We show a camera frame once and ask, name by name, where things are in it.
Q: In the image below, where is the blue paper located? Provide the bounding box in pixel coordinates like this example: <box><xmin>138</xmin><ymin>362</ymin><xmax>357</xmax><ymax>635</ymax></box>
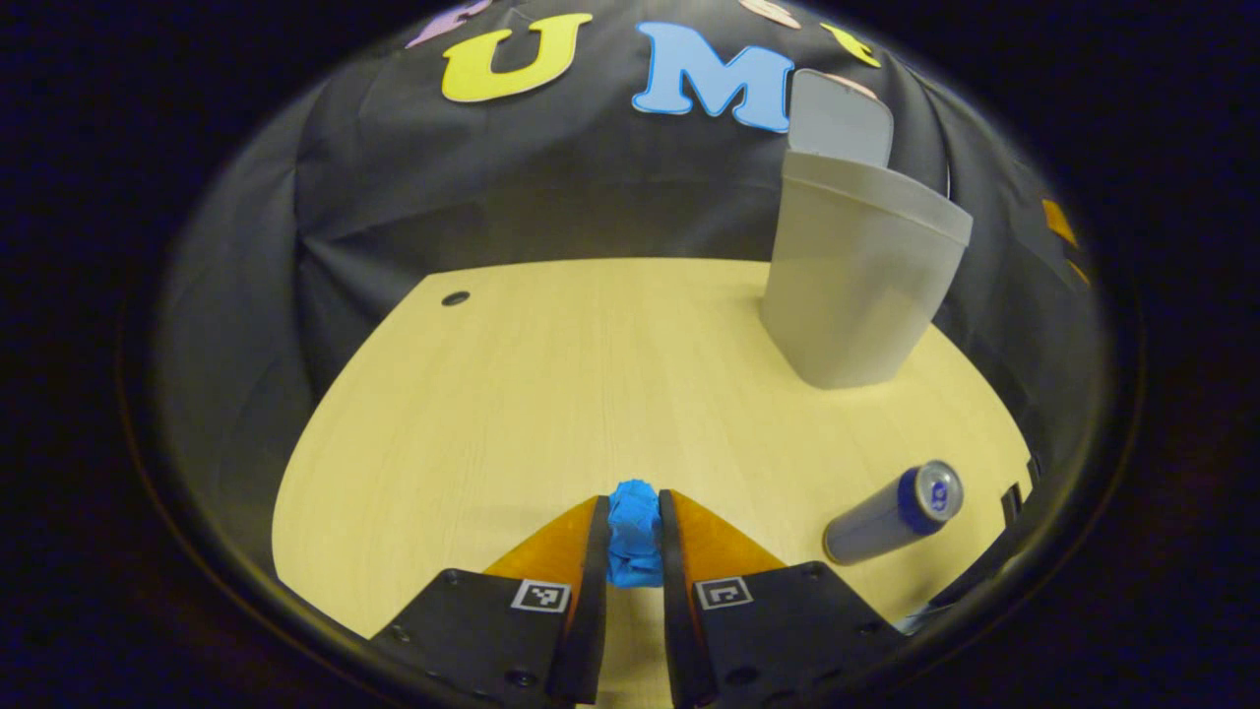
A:
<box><xmin>605</xmin><ymin>480</ymin><xmax>665</xmax><ymax>589</ymax></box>

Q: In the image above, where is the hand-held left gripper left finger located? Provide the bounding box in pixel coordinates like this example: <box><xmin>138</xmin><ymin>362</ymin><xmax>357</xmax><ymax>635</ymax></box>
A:
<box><xmin>369</xmin><ymin>495</ymin><xmax>611</xmax><ymax>708</ymax></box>

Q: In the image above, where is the white desktop garbage bin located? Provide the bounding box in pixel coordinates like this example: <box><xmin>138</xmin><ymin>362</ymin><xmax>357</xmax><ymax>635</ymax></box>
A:
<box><xmin>760</xmin><ymin>69</ymin><xmax>976</xmax><ymax>390</ymax></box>

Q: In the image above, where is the black backdrop cloth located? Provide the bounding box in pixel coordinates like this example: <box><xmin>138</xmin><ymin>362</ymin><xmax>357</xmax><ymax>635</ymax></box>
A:
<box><xmin>157</xmin><ymin>0</ymin><xmax>1113</xmax><ymax>552</ymax></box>

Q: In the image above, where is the wooden desktop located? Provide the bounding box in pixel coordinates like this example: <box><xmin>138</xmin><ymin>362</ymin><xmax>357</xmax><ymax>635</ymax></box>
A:
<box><xmin>271</xmin><ymin>258</ymin><xmax>1035</xmax><ymax>709</ymax></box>

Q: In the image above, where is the silver blue pop can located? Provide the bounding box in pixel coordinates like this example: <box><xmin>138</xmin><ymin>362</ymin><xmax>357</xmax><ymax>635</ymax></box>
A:
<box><xmin>822</xmin><ymin>460</ymin><xmax>966</xmax><ymax>567</ymax></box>

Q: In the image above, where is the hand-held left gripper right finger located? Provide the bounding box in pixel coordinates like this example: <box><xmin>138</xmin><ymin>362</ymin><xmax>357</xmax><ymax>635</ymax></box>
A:
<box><xmin>658</xmin><ymin>489</ymin><xmax>912</xmax><ymax>709</ymax></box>

